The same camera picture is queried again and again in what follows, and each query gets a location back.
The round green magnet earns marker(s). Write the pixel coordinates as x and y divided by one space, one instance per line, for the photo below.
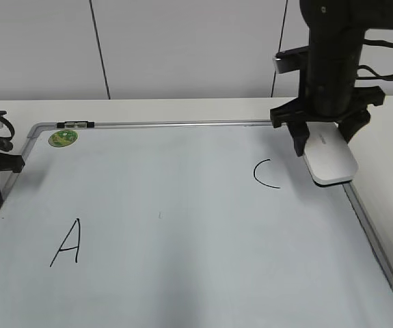
63 138

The white rectangular board eraser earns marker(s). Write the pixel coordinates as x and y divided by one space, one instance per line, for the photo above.
328 156

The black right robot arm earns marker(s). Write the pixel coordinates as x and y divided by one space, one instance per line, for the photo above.
329 67

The black board hanger clip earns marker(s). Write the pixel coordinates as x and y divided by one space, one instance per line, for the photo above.
75 124

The white board with grey frame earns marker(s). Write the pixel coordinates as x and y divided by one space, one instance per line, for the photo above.
182 226

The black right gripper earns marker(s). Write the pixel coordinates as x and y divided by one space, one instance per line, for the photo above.
299 111

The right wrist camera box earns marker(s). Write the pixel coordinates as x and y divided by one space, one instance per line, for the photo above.
291 60

